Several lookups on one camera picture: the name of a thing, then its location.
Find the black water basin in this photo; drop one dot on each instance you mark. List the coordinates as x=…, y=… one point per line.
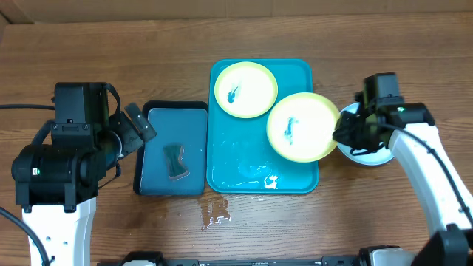
x=183, y=122

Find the teal plastic tray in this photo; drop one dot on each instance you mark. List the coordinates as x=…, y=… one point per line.
x=240, y=159

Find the white light-blue plate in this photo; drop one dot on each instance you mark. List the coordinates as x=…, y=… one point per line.
x=378, y=158

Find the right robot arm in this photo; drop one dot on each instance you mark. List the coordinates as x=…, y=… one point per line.
x=414, y=141

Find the small yellow plate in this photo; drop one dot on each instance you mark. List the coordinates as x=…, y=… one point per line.
x=246, y=89

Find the large yellow plate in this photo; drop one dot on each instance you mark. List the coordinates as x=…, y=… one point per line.
x=300, y=127

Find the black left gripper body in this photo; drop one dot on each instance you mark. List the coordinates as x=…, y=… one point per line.
x=123, y=139

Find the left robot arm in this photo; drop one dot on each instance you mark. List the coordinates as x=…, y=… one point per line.
x=57, y=176

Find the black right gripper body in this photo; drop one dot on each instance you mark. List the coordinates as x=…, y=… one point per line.
x=356, y=133

